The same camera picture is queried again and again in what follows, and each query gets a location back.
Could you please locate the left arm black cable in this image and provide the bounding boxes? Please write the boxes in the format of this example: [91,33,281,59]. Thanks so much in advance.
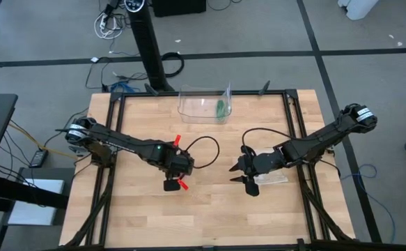
[185,135,221,170]

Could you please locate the black aluminium table frame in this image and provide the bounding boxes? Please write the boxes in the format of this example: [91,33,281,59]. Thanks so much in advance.
[59,89,360,251]

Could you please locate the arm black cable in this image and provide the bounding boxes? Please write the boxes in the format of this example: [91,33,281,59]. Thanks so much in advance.
[185,135,221,170]
[241,128,294,149]

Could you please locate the black box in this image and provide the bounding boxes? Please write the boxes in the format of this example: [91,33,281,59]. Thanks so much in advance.
[152,0,207,17]

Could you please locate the black power plug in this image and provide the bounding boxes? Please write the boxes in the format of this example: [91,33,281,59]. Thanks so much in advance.
[103,0,120,17]

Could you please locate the clear plastic zip bag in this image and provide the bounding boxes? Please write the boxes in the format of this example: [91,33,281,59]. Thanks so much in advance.
[232,156,290,185]

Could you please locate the bagged green bandage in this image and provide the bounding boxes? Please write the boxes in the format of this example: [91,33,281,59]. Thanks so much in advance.
[215,83,232,123]

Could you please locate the white power strip cables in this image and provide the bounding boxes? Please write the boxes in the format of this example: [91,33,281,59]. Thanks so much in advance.
[93,12,127,40]

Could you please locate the blue cable bundle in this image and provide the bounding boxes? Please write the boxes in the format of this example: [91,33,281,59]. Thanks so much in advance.
[109,80,137,94]

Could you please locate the black frame clamp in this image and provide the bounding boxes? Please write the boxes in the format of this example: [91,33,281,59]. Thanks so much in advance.
[258,79,272,96]

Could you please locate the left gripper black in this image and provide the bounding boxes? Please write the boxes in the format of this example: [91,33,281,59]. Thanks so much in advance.
[160,151,196,192]

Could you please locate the white box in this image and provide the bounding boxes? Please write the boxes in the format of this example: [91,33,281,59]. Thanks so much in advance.
[7,178,65,227]

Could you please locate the black cable coil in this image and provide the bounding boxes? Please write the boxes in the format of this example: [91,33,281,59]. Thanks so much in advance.
[161,52,185,78]

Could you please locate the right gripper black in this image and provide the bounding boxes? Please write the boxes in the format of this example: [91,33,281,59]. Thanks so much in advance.
[229,146,283,198]

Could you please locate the black tower fan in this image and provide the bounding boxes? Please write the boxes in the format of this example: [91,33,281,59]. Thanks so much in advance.
[124,0,175,93]

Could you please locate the clear plastic bin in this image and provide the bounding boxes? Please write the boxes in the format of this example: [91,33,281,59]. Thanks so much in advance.
[177,83,233,126]

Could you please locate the black power adapter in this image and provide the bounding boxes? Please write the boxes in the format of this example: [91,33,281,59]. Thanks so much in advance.
[30,149,49,168]

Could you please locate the long blue floor cable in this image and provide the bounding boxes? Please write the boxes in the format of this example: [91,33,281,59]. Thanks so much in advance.
[340,162,397,243]

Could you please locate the white plastic object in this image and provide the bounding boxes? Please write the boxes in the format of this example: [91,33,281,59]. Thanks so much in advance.
[338,0,380,21]

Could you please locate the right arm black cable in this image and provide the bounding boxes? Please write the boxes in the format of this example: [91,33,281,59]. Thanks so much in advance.
[241,128,294,149]

